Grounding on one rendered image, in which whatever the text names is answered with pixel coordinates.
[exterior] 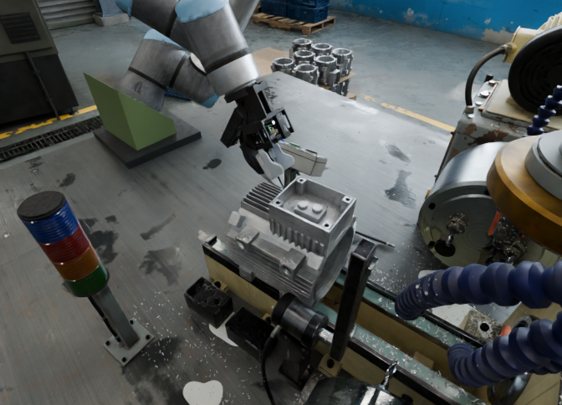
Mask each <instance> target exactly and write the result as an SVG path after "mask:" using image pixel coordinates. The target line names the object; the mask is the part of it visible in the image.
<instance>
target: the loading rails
mask: <svg viewBox="0 0 562 405"><path fill-rule="evenodd" d="M225 246H226V244H225V243H224V242H222V241H220V240H219V239H217V235H216V234H213V235H212V236H211V237H210V238H208V239H207V240H206V242H204V243H203V244H202V248H203V253H204V255H205V260H206V263H207V269H208V273H209V276H210V277H211V278H213V279H214V281H213V282H212V283H213V284H214V285H216V287H218V288H219V289H220V290H223V291H224V292H225V293H226V292H227V291H228V290H230V291H232V292H233V293H234V294H235V295H237V296H238V297H240V298H241V299H243V300H245V301H246V302H248V303H249V304H250V305H251V306H253V307H254V308H256V309H257V310H259V311H260V312H262V313H263V314H264V316H263V317H262V318H263V319H264V320H266V321H267V322H268V323H269V324H271V325H272V326H274V327H276V326H275V325H273V324H272V323H271V315H272V312H273V310H272V306H273V305H276V304H277V302H278V300H279V291H278V290H276V289H275V288H274V287H272V286H270V285H268V284H266V283H265V282H263V281H262V280H260V279H258V278H257V277H255V278H254V280H253V281H252V282H250V281H248V280H246V279H244V278H243V277H242V276H240V273H239V265H238V264H235V263H234V262H233V260H231V259H230V258H229V257H228V255H227V250H226V248H227V247H225ZM346 272H347V268H346V267H342V269H341V271H340V273H339V275H338V277H337V279H336V281H335V282H334V283H333V285H332V287H331V288H330V290H329V292H328V294H326V296H325V297H324V298H323V299H322V301H320V302H319V305H318V307H317V308H316V309H315V310H317V311H318V310H320V311H322V312H323V313H325V314H326V315H327V316H328V317H329V322H328V325H327V327H326V330H327V331H329V332H331V333H334V330H335V323H336V319H337V315H338V311H339V307H340V300H341V296H342V291H343V288H344V283H345V276H346ZM397 296H398V295H397V294H395V293H393V292H392V291H390V290H388V289H386V288H384V287H382V286H381V285H379V284H377V283H375V282H373V281H371V280H369V279H368V280H367V283H366V286H365V291H364V294H363V297H362V300H361V303H360V308H359V311H358V315H357V317H356V321H355V326H357V327H358V328H357V331H356V333H355V335H354V337H353V338H352V340H351V341H350V343H349V346H348V349H347V351H346V352H345V354H344V356H343V357H342V359H341V361H340V362H337V361H336V360H335V359H333V358H332V357H330V355H329V353H330V350H329V348H328V347H327V346H326V345H325V344H324V343H323V342H321V341H319V342H318V344H317V345H316V346H315V347H314V349H315V350H316V351H318V352H319V353H321V354H322V355H324V357H323V358H322V360H321V362H320V363H319V365H318V370H319V371H321V372H322V373H324V374H325V375H326V376H327V377H337V375H338V373H339V372H340V369H341V368H343V369H344V370H346V371H347V372H348V373H350V374H351V375H352V376H354V377H356V378H357V379H359V380H360V381H362V382H368V383H369V384H372V385H376V384H381V383H382V381H383V380H384V379H385V375H386V371H387V369H388V367H389V365H390V364H391V362H392V361H393V360H394V359H397V357H398V361H399V365H398V364H396V372H395V374H394V377H393V378H392V379H391V380H390V381H389V387H388V390H389V391H390V392H391V393H393V394H395V395H397V396H398V397H401V395H402V394H406V395H408V396H410V397H411V398H412V399H413V404H414V405H469V403H470V402H469V400H471V401H472V400H475V399H478V398H477V397H475V396H473V395H472V394H471V393H472V392H473V391H474V390H475V389H476V387H467V386H464V385H462V384H461V383H460V382H458V381H457V380H456V379H455V378H454V377H453V375H452V374H451V371H450V369H449V362H448V359H447V349H448V348H449V347H450V346H453V345H454V344H456V343H458V338H457V337H460V339H461V341H462V340H463V338H464V340H465V341H463V343H465V344H467V345H469V346H470V347H471V348H472V349H474V350H473V351H475V350H477V349H478V348H480V347H483V346H484V345H485V344H487V342H486V341H483V340H481V339H479V338H477V337H476V336H474V335H472V334H470V333H468V332H466V331H464V330H463V329H461V328H459V327H457V326H455V325H453V324H451V323H450V322H448V321H446V320H444V319H442V318H440V317H439V316H437V315H434V314H433V313H431V312H429V311H427V310H426V312H425V314H424V315H422V316H419V317H418V318H417V319H416V321H415V320H406V321H404V320H403V319H402V318H400V317H399V316H396V315H397V313H396V312H395V302H396V297H397ZM380 298H382V299H381V300H382V301H381V302H380V301H379V299H380ZM389 298H390V299H389ZM391 299H392V300H391ZM388 301H389V302H388ZM387 302H388V304H389V305H388V307H387V306H386V303H387ZM392 302H393V304H390V303H392ZM380 304H381V305H380ZM382 306H383V307H382ZM389 308H393V309H389ZM422 317H423V318H424V317H425V321H424V320H423V318H422ZM420 318H421V319H420ZM422 320H423V321H422ZM414 321H415V322H416V323H415V324H414V323H413V322H414ZM419 321H421V323H420V324H419ZM413 324H414V325H413ZM417 324H418V325H417ZM428 324H429V327H430V329H429V328H428V326H427V325H428ZM436 324H437V325H436ZM416 326H419V327H421V328H419V327H416ZM436 326H437V327H436ZM438 326H439V329H438V333H437V328H438ZM368 328H369V329H368ZM367 329H368V330H367ZM425 329H426V330H425ZM427 330H428V332H427ZM448 331H449V332H448ZM450 331H451V335H450ZM443 332H444V333H445V332H448V333H446V335H447V337H445V336H443V335H445V334H444V333H443ZM435 333H436V334H435ZM442 333H443V334H442ZM364 334H365V335H364ZM367 334H368V336H371V338H370V337H367ZM454 334H455V335H456V337H455V335H454ZM436 335H437V336H438V337H435V336H436ZM362 336H364V337H362ZM360 337H361V338H362V340H363V341H362V340H361V338H360ZM378 337H380V338H378ZM448 337H449V338H450V340H449V338H448ZM366 338H367V340H366ZM369 338H370V339H371V340H370V339H369ZM452 338H453V339H452ZM373 339H374V340H373ZM440 339H441V340H440ZM444 339H445V340H446V341H445V340H444ZM447 339H448V340H447ZM456 339H457V340H456ZM378 340H380V341H379V342H380V344H379V345H376V344H377V343H378ZM367 341H368V342H367ZM383 341H384V342H383ZM442 341H443V342H445V343H443V342H442ZM461 341H459V342H460V343H461ZM450 342H451V344H450ZM469 342H473V343H469ZM446 343H447V344H446ZM387 344H389V345H387ZM393 344H394V345H395V346H394V347H395V348H394V347H393ZM373 345H374V346H375V345H376V347H373ZM386 346H390V347H392V348H390V347H386ZM473 346H474V347H473ZM380 348H383V350H381V351H379V350H380ZM396 348H400V349H398V350H397V349H396ZM392 350H393V351H392ZM382 351H383V352H382ZM396 351H398V352H397V353H396ZM391 352H394V353H393V355H392V353H391ZM402 352H404V354H403V353H402ZM407 352H408V353H409V354H408V355H407V356H409V358H408V359H407V360H406V361H407V362H408V365H407V364H406V363H405V361H403V358H404V360H405V359H406V356H403V355H406V354H407ZM410 355H411V356H410ZM393 357H394V358H393ZM412 358H414V360H409V359H412ZM415 358H416V360H415ZM391 359H393V360H391ZM410 361H411V363H409V362H410ZM416 361H418V362H416ZM417 363H418V364H417ZM405 364H406V365H407V367H406V366H405ZM416 364H417V365H416ZM415 365H416V366H415ZM413 366H415V367H413ZM417 368H419V369H417ZM430 369H432V371H431V370H430ZM412 370H415V373H414V372H412ZM419 370H421V371H419ZM411 372H412V373H411ZM435 372H437V374H435ZM439 372H440V373H441V374H442V377H441V376H438V374H439ZM424 374H426V375H424ZM429 374H431V375H429ZM433 374H434V375H433ZM433 376H434V378H432V377H433ZM446 377H447V380H446ZM427 378H429V379H428V380H427ZM443 378H445V379H443ZM445 382H446V384H450V386H452V388H451V387H447V386H448V385H446V387H445ZM431 383H432V385H433V386H432V385H431ZM436 385H437V387H436ZM460 385H461V386H462V388H463V390H464V391H465V392H466V391H467V393H468V394H469V395H468V394H467V395H466V394H465V393H464V395H463V393H462V392H463V391H462V390H460V392H459V389H460V388H459V387H460ZM439 387H440V388H439ZM457 388H458V390H457ZM462 388H461V389H462ZM458 393H460V394H462V395H459V397H458V395H457V394H458ZM455 395H457V396H455ZM469 398H470V399H469ZM468 399H469V400H468ZM477 402H478V403H481V404H482V402H483V401H482V400H480V399H479V400H477V401H475V402H471V403H470V405H471V404H474V403H477ZM481 404H478V405H481ZM474 405H477V404H474ZM482 405H485V404H482Z"/></svg>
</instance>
